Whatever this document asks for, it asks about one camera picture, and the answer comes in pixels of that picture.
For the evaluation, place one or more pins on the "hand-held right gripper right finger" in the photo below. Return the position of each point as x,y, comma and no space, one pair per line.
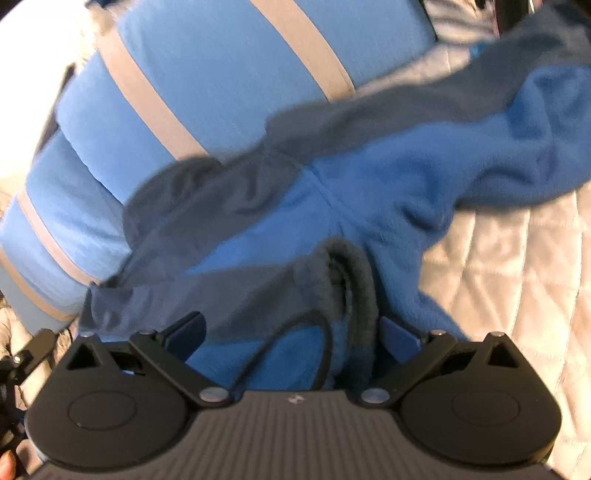
399,341

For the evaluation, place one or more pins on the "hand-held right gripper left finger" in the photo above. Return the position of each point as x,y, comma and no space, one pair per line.
187,332

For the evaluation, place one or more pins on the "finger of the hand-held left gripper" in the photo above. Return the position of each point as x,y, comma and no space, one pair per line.
37,353

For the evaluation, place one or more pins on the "blue fleece hooded jacket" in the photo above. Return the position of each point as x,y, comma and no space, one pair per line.
369,184

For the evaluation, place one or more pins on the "grey quilted lace-edged bedspread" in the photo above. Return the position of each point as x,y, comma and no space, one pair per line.
508,277

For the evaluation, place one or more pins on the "blue grey-striped pillow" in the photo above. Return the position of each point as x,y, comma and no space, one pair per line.
60,207
221,60

